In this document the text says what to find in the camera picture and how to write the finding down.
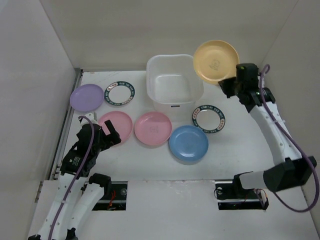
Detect yellow orange plate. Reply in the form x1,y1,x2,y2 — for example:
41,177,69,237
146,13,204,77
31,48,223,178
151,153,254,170
193,40,240,85

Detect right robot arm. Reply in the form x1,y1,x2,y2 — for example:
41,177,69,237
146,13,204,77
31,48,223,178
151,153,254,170
219,63,320,198

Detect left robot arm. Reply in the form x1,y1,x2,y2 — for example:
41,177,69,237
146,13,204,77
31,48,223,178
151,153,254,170
29,116,122,240

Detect white plastic bin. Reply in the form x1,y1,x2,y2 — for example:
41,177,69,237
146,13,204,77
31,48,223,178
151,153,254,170
146,54,204,122

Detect left pink plate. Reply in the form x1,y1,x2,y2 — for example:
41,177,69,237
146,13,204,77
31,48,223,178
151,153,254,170
98,111,133,146

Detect pink plate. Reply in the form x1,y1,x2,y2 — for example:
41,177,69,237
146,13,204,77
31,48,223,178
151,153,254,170
134,111,173,146
98,111,133,146

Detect right green-rimmed white plate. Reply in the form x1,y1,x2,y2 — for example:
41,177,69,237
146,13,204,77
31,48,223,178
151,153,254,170
191,104,226,134

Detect green-rimmed white plate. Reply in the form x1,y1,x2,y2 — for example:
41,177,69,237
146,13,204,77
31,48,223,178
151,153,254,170
104,81,136,106
191,104,226,134

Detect right pink plate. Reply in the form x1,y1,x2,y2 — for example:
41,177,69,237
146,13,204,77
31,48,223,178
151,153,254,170
134,111,173,146

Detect purple plate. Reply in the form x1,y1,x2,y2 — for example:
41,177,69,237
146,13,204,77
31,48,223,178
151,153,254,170
69,84,104,112

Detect left green-rimmed white plate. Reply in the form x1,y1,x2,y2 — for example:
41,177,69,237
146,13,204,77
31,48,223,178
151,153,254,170
104,81,136,106

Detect blue plate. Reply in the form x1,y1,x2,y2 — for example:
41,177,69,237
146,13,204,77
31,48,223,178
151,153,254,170
169,125,209,165

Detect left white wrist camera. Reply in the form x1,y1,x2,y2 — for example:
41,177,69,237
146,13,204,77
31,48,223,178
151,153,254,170
78,111,98,126

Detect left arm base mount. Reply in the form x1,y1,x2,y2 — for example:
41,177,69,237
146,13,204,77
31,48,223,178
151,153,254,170
92,181,128,211

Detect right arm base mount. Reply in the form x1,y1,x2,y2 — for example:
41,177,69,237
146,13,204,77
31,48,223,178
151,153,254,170
213,180,269,211

